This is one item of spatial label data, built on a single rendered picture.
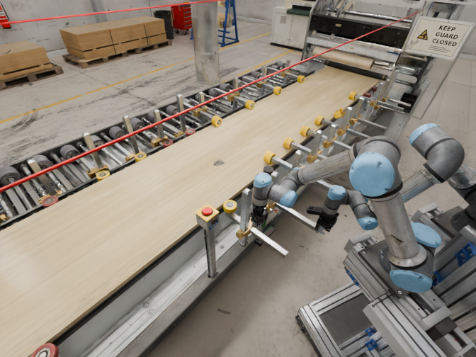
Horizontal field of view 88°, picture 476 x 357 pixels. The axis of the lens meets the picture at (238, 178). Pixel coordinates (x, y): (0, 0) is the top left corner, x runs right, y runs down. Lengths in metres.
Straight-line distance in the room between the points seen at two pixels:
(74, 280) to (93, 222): 0.33
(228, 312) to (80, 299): 1.13
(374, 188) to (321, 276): 1.64
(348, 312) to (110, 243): 1.59
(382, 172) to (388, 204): 0.13
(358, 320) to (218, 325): 0.97
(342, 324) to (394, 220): 1.23
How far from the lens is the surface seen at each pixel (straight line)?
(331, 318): 2.01
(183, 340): 2.09
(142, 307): 1.54
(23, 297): 1.48
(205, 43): 5.22
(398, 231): 0.94
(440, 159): 1.19
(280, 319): 2.14
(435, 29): 3.50
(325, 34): 3.91
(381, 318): 1.27
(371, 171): 0.79
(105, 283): 1.33
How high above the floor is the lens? 2.00
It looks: 42 degrees down
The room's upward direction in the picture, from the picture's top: 2 degrees clockwise
